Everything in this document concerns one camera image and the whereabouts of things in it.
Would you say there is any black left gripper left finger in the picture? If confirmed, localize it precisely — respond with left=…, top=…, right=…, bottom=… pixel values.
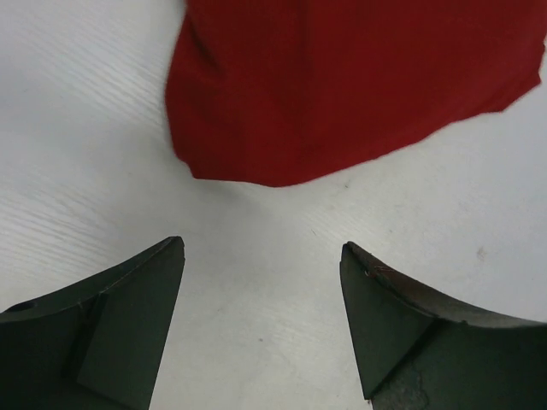
left=1, top=237, right=185, bottom=409

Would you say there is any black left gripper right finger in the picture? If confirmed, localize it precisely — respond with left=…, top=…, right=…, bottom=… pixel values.
left=339, top=243, right=546, bottom=410

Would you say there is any red t-shirt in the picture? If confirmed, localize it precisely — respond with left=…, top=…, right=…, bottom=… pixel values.
left=165, top=0, right=546, bottom=187

